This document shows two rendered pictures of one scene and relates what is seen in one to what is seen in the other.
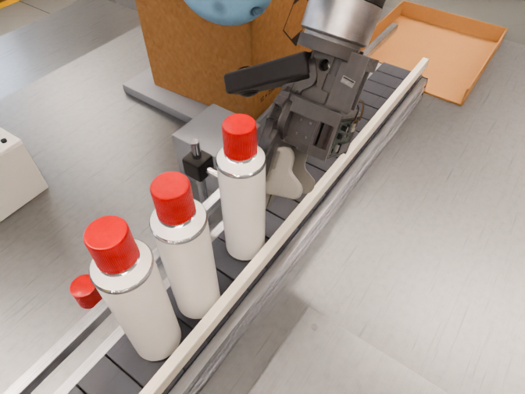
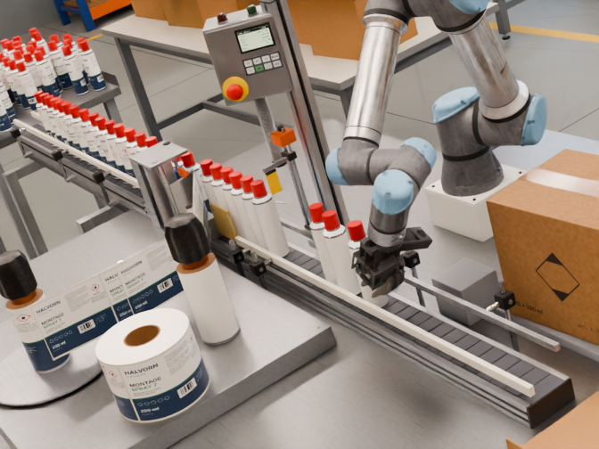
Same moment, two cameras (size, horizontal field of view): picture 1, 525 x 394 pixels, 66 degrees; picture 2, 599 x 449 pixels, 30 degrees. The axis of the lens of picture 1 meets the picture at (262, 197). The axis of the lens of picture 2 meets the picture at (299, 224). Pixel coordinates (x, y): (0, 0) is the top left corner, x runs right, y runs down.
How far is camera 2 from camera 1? 2.37 m
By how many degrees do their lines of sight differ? 88
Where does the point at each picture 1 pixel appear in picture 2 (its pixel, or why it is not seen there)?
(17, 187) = (468, 224)
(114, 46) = not seen: outside the picture
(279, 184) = not seen: hidden behind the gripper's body
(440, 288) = (329, 398)
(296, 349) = (311, 322)
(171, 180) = (330, 213)
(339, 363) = (298, 333)
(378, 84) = (523, 371)
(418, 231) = (373, 396)
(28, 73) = not seen: outside the picture
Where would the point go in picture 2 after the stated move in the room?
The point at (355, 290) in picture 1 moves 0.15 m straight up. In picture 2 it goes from (345, 363) to (327, 305)
